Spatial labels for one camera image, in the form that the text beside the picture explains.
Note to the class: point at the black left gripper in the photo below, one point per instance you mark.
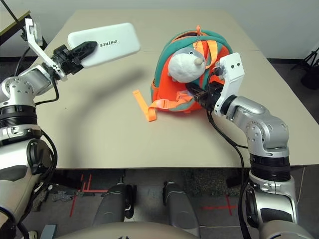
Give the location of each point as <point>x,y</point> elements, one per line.
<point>66,61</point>

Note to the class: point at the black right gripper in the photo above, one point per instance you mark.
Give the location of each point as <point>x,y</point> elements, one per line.
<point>211,95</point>

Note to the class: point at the grey white plush toy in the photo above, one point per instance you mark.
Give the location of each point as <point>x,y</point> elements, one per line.
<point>184,67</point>

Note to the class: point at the orange teal backpack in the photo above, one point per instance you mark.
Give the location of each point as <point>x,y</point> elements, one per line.
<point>164,92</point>

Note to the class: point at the white pencil case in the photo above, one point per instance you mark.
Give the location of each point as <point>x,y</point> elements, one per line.
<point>119,42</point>

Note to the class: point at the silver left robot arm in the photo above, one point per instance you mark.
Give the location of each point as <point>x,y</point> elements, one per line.
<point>15,94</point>

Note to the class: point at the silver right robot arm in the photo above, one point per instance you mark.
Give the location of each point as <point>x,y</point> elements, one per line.
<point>264,129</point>

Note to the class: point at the black stand pole with clamp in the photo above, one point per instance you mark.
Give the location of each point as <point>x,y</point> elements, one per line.
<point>12,12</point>

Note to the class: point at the black bag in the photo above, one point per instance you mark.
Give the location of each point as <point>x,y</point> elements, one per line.
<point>311,78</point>

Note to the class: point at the grey robot right leg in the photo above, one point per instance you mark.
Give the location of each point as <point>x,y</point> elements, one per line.
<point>179,209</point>

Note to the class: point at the grey robot leg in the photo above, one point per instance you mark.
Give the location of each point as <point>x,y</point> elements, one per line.
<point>179,209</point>
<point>112,204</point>

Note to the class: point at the black tripod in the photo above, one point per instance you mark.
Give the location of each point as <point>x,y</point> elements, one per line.
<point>312,53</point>

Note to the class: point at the grey robot left leg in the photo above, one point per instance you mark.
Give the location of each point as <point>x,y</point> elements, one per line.
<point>112,204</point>

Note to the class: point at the beige robot torso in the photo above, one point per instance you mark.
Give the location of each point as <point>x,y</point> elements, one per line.
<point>124,231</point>

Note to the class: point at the grey blue floor box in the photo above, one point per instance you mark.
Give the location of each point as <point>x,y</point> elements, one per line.
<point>47,232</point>

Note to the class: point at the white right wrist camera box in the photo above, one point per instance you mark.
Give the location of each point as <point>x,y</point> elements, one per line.
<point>233,74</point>

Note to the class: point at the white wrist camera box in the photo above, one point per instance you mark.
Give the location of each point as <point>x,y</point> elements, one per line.
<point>37,47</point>
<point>233,74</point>

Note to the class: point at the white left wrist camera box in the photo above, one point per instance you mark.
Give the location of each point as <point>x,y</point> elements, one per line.
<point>37,47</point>

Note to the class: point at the black frame side table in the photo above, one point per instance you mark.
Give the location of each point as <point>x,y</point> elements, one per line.
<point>23,14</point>

